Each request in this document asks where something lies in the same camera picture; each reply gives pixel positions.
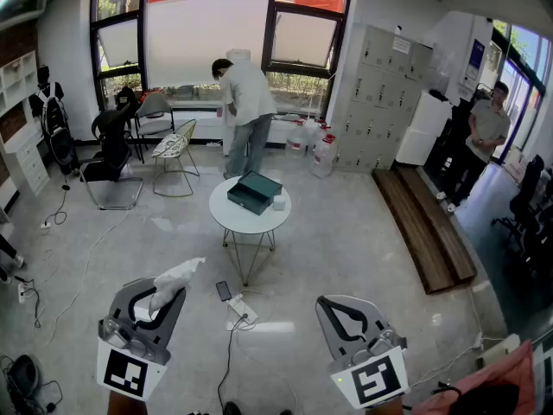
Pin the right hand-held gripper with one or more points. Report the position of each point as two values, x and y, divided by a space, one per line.
376 381

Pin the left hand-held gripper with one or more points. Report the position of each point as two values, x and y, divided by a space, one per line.
129 372

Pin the dark green box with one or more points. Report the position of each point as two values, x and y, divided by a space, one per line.
255 193

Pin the person's left forearm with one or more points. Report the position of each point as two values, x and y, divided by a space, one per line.
127 404

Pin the person's right forearm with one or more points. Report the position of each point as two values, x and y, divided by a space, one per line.
382 409

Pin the black smartphone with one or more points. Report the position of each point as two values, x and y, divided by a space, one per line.
224 291

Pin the white power strip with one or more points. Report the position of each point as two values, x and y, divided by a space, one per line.
242 308

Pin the person's right black shoe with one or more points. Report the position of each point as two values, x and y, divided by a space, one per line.
286 412

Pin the person's black shoe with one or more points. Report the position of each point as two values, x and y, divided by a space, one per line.
232 409
286 412

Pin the round white side table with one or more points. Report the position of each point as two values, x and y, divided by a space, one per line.
242 222

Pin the person's left black shoe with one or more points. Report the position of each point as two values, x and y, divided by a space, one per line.
232 409

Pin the round black floor device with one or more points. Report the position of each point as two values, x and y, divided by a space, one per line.
25 376

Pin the pink cloth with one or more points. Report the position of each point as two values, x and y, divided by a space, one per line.
488 378

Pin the white cylindrical device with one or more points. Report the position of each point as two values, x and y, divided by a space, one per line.
501 348

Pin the black cantilever office chair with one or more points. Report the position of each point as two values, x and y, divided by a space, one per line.
112 145

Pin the clear floor water jug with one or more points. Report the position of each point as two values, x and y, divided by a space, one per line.
324 158
317 134
296 143

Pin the white water dispenser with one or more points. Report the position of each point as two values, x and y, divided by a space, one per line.
227 138

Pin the grey padded chair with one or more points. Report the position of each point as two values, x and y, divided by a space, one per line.
153 110

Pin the white shelf unit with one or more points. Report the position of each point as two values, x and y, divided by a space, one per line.
23 154

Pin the black backpack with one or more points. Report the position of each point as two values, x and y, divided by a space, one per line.
56 123

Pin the black bag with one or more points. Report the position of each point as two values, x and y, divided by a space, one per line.
126 97

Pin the black swivel office chairs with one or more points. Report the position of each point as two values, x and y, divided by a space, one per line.
525 206

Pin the grey metal locker cabinet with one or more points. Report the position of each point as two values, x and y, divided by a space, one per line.
380 102

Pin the clear dispenser water jug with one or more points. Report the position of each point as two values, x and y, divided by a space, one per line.
238 53

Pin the white paper notice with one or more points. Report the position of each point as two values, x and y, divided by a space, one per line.
401 44

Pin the blue wall poster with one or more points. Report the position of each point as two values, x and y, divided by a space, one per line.
476 54

